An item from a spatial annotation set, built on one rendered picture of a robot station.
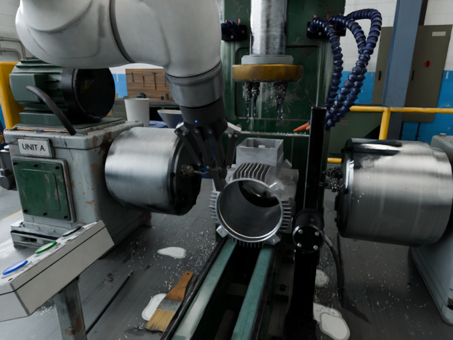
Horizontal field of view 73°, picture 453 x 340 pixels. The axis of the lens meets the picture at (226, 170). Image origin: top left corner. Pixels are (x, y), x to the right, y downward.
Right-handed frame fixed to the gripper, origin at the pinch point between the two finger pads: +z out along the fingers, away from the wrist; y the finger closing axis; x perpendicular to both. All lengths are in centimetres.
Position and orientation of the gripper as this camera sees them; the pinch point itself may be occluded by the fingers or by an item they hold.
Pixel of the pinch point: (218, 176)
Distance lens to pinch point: 65.6
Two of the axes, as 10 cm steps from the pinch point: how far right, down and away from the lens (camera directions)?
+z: 1.4, 6.8, 7.2
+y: -9.6, -0.8, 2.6
